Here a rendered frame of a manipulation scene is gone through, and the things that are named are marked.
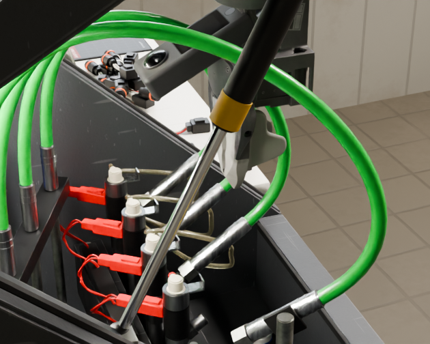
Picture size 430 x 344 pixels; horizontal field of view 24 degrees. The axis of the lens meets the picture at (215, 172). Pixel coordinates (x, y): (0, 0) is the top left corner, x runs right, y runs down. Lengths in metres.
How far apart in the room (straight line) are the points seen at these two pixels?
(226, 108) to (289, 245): 0.82
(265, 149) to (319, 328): 0.38
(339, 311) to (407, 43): 2.78
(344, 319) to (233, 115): 0.71
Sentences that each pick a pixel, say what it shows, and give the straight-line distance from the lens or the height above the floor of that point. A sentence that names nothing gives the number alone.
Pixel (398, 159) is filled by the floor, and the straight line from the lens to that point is 3.58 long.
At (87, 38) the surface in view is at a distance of 0.82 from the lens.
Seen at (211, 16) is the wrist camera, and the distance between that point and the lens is 0.93.
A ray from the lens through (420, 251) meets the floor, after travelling 3.10.
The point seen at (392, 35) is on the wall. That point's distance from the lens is 3.91.
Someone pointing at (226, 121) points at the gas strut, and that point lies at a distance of 0.57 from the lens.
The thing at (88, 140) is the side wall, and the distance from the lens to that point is 1.28.
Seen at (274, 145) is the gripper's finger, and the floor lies 1.26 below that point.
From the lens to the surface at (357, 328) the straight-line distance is 1.23.
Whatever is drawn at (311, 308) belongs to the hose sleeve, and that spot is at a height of 1.15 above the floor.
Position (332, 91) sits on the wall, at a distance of 3.86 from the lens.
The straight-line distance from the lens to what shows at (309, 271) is 1.32.
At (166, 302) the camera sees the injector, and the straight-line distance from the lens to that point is 1.04.
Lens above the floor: 1.72
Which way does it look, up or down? 30 degrees down
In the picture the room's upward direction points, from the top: straight up
